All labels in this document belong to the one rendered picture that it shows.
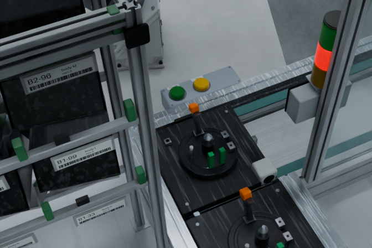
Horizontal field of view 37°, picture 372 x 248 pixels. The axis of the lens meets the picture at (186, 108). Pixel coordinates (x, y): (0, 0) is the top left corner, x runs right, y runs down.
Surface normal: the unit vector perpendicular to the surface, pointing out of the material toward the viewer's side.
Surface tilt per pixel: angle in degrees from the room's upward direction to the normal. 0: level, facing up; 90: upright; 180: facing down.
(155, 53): 90
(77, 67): 90
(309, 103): 90
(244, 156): 0
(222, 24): 0
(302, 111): 90
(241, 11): 0
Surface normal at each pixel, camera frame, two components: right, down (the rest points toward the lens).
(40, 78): 0.41, 0.70
